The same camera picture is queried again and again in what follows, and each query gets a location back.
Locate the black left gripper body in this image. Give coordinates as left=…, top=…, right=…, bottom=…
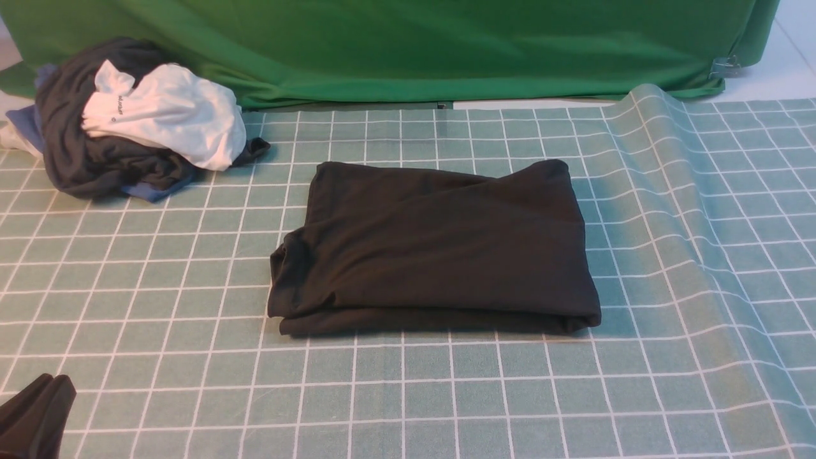
left=1, top=373, right=77, bottom=458

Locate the dark gray long-sleeve shirt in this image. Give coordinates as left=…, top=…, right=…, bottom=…
left=267, top=159, right=602, bottom=336

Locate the dark gray crumpled garment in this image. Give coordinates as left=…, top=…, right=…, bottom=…
left=36, top=38, right=270, bottom=201

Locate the blue crumpled garment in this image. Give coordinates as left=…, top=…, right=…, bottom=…
left=8, top=58, right=198, bottom=201

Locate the green backdrop cloth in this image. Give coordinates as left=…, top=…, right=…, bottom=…
left=2, top=1, right=779, bottom=108

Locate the green grid tablecloth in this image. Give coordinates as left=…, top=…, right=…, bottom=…
left=1, top=86, right=815, bottom=458

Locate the metal binder clip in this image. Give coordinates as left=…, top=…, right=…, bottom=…
left=708, top=55, right=743, bottom=79

